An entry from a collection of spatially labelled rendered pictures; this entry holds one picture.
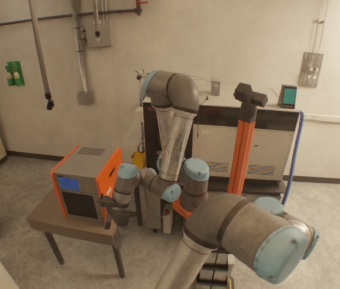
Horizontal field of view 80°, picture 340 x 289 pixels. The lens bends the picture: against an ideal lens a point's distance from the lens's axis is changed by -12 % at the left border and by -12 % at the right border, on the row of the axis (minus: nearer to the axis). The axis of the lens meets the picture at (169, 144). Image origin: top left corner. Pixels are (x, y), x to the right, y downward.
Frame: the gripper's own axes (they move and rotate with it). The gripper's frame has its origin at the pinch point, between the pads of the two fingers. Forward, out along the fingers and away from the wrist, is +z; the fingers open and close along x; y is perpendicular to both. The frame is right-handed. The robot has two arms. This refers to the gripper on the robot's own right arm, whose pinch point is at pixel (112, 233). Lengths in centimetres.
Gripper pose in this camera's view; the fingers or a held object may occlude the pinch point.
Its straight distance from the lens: 103.5
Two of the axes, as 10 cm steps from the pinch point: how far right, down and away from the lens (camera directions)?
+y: 7.9, 1.3, 5.9
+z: -2.7, 9.5, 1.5
